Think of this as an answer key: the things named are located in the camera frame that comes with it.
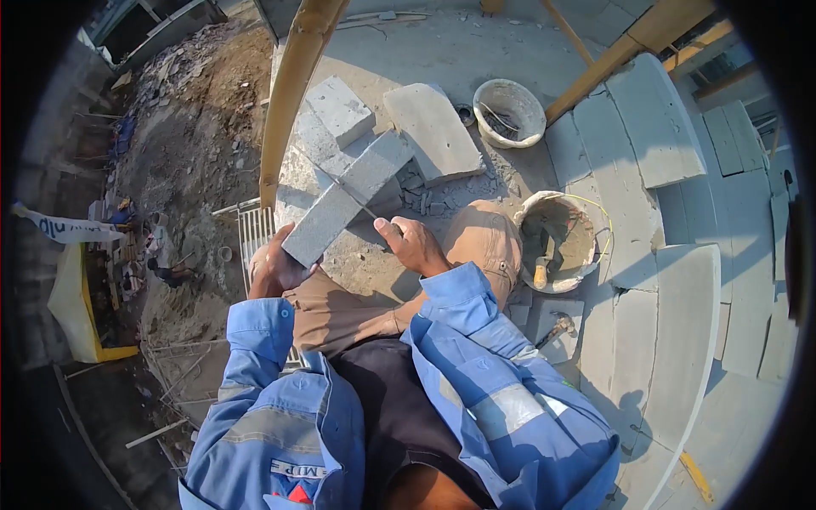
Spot person's left hand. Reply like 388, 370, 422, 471
247, 223, 320, 300

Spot person's right hand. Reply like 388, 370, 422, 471
373, 217, 453, 278

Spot empty white bucket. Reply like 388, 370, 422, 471
472, 78, 547, 149

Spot long grey concrete block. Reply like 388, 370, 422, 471
282, 129, 417, 269

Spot white metal grate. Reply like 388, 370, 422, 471
212, 198, 308, 372

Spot person's right thumb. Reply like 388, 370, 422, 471
374, 217, 404, 254

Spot yellow wooden beam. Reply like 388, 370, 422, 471
545, 0, 718, 126

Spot short grey concrete block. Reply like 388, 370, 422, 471
306, 75, 377, 149

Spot yellow bar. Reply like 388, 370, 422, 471
679, 450, 715, 505

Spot person's right fingers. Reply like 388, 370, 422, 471
391, 218, 438, 247

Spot mortar bucket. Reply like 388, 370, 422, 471
513, 190, 613, 295

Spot thin metal tool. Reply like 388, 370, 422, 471
362, 204, 404, 233

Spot white banner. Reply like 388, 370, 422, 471
11, 203, 125, 244

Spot person's legs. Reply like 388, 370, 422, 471
283, 199, 524, 358

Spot hammer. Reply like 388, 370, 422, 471
535, 311, 578, 350

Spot flat grey concrete slab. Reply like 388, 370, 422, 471
383, 83, 487, 187

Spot person's left thumb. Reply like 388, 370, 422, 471
268, 223, 296, 256

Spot yellow scaffold pole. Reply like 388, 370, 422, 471
259, 0, 350, 211

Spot yellow handled trowel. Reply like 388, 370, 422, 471
532, 220, 568, 292

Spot yellow tarp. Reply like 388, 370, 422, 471
48, 242, 140, 364

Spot person's body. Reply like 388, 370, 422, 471
178, 331, 622, 510

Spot pile of block rubble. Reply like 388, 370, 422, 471
398, 162, 506, 218

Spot grey block wall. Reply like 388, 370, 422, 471
545, 53, 724, 510

